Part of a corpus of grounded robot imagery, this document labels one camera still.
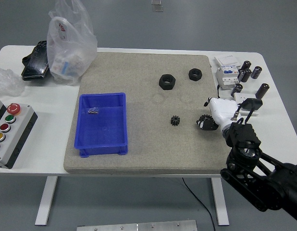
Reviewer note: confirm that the blue plastic box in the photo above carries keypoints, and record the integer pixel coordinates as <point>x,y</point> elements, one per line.
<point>102,130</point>

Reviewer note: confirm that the grey push-button control box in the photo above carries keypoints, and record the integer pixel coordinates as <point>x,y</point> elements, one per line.
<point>11,134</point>

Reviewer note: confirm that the black cylindrical capacitor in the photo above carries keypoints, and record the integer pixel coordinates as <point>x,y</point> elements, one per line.
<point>237,89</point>
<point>240,74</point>
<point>247,75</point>
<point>262,91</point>
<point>246,65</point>
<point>256,72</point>

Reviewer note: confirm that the clear square floor plate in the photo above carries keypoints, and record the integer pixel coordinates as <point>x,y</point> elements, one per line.
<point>158,8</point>
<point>156,2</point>

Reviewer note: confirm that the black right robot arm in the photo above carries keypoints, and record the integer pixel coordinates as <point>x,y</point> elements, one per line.
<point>259,183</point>

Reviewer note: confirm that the white power socket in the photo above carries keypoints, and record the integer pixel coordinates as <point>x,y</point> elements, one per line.
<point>242,96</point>

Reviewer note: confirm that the small black gear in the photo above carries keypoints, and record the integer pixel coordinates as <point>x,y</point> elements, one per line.
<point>174,120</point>

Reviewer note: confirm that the silver metal plate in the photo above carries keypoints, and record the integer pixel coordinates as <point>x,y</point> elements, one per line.
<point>136,226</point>

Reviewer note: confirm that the small clear screw bag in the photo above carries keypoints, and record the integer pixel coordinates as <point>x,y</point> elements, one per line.
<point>93,111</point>

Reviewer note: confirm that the white table leg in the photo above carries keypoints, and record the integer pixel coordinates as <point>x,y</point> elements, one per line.
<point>220,204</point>
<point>46,199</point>

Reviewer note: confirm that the black pouch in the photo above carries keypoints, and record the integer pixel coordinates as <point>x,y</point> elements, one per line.
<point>35,62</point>

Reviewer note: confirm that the large black hex nut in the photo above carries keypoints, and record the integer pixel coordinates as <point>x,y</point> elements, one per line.
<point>167,82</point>

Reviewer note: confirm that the white circuit breaker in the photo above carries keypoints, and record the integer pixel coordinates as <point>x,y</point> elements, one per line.
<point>225,78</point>

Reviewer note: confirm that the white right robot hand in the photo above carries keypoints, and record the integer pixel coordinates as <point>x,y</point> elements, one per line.
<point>223,110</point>

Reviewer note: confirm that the white plastic bag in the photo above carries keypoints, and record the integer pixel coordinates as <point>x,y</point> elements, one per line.
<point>66,53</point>

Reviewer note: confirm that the black power adapter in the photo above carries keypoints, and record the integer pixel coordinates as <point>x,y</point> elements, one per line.
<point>255,103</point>

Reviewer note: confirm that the grey-brown mat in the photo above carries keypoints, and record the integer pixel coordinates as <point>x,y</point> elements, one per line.
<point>143,139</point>

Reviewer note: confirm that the clear crumpled plastic wrap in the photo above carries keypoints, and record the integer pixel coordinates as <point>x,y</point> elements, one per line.
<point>6,81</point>

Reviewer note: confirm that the small black hex nut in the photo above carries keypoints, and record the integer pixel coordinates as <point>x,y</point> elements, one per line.
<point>195,74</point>

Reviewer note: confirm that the large black gear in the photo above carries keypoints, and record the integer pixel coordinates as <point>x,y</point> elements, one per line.
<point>208,121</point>

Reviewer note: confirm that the white cardboard box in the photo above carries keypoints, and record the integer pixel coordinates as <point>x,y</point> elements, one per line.
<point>226,60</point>

